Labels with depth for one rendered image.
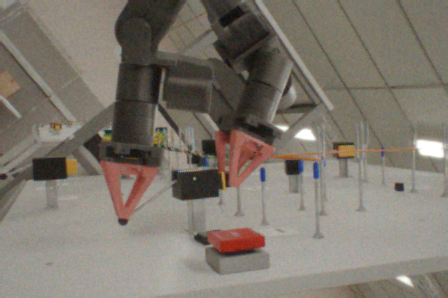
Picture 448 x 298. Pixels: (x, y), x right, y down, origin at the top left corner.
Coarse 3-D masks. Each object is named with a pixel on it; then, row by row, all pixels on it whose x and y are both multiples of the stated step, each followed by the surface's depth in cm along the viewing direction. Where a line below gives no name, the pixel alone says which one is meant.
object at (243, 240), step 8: (208, 232) 56; (216, 232) 55; (224, 232) 55; (232, 232) 55; (240, 232) 55; (248, 232) 55; (256, 232) 55; (208, 240) 56; (216, 240) 53; (224, 240) 52; (232, 240) 52; (240, 240) 52; (248, 240) 52; (256, 240) 53; (264, 240) 53; (216, 248) 53; (224, 248) 52; (232, 248) 52; (240, 248) 52; (248, 248) 52
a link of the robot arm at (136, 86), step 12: (120, 72) 66; (132, 72) 64; (144, 72) 65; (156, 72) 66; (168, 72) 66; (120, 84) 65; (132, 84) 64; (144, 84) 65; (156, 84) 66; (120, 96) 65; (132, 96) 64; (144, 96) 65; (156, 96) 66
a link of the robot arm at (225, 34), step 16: (208, 0) 81; (224, 0) 79; (240, 0) 78; (208, 16) 80; (224, 16) 78; (240, 16) 77; (256, 16) 75; (224, 32) 76; (240, 32) 75; (256, 32) 75; (240, 48) 75
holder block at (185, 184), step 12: (192, 168) 72; (204, 168) 72; (180, 180) 68; (192, 180) 69; (204, 180) 70; (216, 180) 70; (180, 192) 69; (192, 192) 69; (204, 192) 70; (216, 192) 70
